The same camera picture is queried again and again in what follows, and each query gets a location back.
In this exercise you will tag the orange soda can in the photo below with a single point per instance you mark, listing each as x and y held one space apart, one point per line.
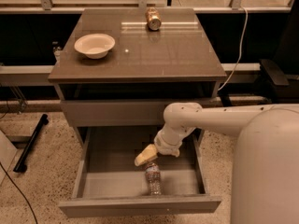
153 19

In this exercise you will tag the black office chair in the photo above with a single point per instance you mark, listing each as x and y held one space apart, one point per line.
278 79

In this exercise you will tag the grey drawer cabinet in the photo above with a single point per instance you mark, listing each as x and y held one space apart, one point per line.
177 62

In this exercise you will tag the closed grey top drawer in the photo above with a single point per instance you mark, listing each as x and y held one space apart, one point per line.
93 113

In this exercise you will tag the open grey middle drawer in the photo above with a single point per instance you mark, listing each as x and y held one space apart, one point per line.
109 184

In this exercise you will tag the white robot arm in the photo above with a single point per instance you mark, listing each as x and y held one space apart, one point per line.
265 180

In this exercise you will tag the metal window railing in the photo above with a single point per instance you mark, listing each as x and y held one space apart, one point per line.
140 0

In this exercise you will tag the white paper bowl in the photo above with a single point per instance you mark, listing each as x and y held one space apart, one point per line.
94 46

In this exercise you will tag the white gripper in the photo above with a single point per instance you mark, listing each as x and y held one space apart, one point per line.
165 146

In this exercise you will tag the clear plastic water bottle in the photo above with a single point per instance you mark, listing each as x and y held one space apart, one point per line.
153 177

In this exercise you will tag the black floor bar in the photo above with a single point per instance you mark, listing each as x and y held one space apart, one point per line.
20 166

